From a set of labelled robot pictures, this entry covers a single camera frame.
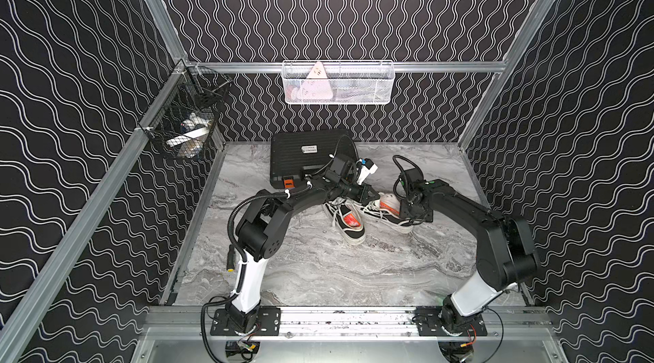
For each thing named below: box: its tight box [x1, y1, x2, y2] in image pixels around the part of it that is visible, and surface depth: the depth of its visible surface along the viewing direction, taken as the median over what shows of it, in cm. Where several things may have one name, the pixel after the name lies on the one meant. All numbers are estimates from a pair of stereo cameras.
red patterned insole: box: [342, 211, 362, 229], surface depth 94 cm
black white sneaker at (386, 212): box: [360, 191, 414, 234], surface depth 92 cm
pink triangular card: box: [301, 61, 333, 100], surface depth 92 cm
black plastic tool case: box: [269, 128, 360, 190], surface depth 110 cm
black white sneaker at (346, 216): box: [322, 196, 367, 247], surface depth 91 cm
